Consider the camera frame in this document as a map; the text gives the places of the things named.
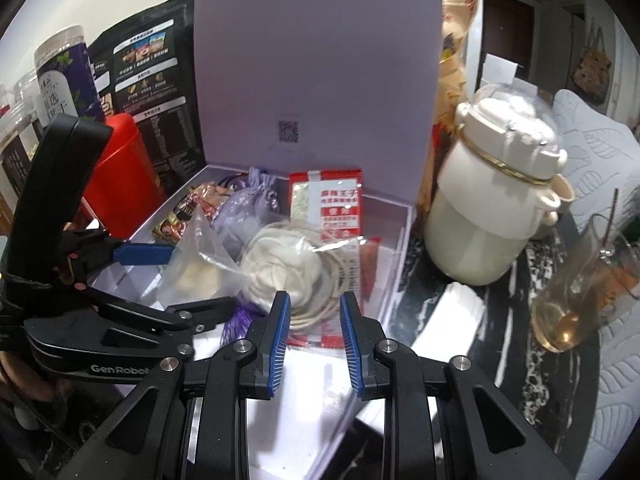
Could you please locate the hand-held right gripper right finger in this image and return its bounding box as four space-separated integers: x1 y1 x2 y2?
339 290 576 480

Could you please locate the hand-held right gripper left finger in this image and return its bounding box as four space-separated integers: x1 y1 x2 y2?
65 290 293 480

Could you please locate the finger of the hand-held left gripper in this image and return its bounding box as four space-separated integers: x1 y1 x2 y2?
62 227 177 287
82 285 237 335

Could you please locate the brown cereal packet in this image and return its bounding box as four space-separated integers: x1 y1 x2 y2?
151 182 236 242

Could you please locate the clear zip bag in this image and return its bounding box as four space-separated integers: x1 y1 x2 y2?
157 205 241 306

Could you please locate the orange-red snack packet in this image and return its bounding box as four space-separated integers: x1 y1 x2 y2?
357 240 383 306

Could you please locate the clear bag with white cord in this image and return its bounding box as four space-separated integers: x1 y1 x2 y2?
240 220 366 348

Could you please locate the purple drawstring pouch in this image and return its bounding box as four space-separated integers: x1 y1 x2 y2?
212 166 281 346

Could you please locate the long red white packet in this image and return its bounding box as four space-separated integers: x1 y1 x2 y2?
287 167 376 351

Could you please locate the lavender gift box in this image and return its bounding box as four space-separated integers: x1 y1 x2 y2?
100 0 445 480

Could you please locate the person's left hand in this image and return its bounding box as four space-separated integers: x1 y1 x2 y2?
0 345 76 406

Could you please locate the red canister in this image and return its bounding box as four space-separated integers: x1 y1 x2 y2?
80 112 168 241

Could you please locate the black printed pouch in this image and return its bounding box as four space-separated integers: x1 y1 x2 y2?
87 0 208 201

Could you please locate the glass mug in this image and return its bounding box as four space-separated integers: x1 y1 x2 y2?
530 212 636 356

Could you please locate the metal spoon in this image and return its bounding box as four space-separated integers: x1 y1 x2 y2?
602 187 621 253

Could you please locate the orange snack bag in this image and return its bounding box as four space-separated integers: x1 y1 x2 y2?
417 0 483 211

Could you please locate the dark brown door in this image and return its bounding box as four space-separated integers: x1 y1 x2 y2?
482 0 536 66

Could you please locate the brown hanging bag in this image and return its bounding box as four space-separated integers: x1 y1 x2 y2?
580 20 613 106

